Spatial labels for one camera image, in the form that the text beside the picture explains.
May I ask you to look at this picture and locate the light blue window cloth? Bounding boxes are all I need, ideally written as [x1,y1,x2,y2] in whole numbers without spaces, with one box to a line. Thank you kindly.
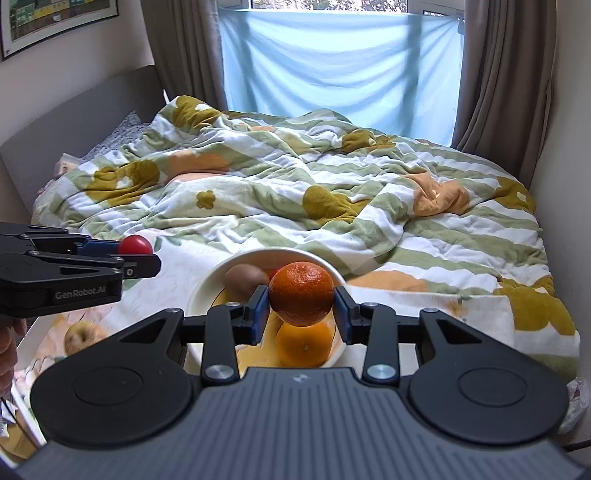
[217,7,465,148]

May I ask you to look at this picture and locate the brown kiwi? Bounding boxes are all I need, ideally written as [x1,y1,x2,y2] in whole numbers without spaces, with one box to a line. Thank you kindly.
[224,264,271,303]

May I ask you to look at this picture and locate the framed wall poster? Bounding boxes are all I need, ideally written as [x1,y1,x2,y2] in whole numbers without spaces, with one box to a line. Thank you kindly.
[0,0,120,61]

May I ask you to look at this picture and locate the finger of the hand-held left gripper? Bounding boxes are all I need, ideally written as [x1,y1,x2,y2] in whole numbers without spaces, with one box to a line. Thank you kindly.
[25,251,162,281]
[0,222,124,256]

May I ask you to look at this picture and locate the person's left hand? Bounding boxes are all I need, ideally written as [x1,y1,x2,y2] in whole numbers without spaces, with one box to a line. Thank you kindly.
[0,318,27,398]

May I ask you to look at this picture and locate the large orange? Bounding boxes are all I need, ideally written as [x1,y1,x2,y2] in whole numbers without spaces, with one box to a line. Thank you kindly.
[269,261,335,328]

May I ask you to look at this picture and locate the grey bed headboard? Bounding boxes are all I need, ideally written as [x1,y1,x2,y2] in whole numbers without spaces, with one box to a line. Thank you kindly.
[0,65,164,222]

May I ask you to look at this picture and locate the cream ceramic bowl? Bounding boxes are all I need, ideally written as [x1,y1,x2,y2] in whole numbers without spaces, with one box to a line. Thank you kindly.
[187,248,347,370]

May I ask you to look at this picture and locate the grey patterned pillow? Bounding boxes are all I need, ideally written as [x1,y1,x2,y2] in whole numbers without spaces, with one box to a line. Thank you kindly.
[81,110,151,162]

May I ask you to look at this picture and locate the brown curtain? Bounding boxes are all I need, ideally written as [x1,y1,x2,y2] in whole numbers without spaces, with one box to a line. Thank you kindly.
[141,0,227,116]
[450,0,561,185]

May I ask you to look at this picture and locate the window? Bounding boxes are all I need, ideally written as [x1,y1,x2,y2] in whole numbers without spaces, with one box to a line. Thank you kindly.
[249,0,467,17]

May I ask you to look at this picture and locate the floral white tablecloth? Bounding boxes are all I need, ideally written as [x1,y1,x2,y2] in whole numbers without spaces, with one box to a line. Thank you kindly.
[18,237,513,370]

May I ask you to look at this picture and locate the wrinkled yellow-brown apple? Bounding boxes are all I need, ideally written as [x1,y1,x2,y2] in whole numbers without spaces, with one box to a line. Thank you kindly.
[64,322,108,356]

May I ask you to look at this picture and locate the medium yellow-orange orange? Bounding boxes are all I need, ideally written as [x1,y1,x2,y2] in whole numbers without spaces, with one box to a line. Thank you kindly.
[276,320,333,368]

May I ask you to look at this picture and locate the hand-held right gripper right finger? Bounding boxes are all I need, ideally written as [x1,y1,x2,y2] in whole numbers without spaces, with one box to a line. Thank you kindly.
[333,286,483,386]

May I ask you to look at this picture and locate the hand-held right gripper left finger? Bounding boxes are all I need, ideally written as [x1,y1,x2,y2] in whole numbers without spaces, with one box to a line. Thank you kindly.
[117,285,271,385]

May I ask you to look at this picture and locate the green striped floral blanket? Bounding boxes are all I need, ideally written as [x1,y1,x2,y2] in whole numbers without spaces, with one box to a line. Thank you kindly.
[32,95,581,384]

